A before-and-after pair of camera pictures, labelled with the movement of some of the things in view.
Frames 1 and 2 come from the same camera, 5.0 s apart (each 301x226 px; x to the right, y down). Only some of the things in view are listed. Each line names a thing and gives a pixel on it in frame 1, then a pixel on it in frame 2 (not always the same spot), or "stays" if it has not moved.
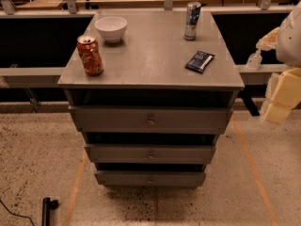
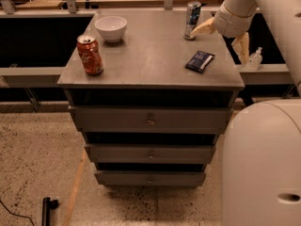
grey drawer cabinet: x=150 y=104 stays
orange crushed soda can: x=87 y=47 stays
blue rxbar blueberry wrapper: x=199 y=61 stays
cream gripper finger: x=268 y=41 → x=233 y=19
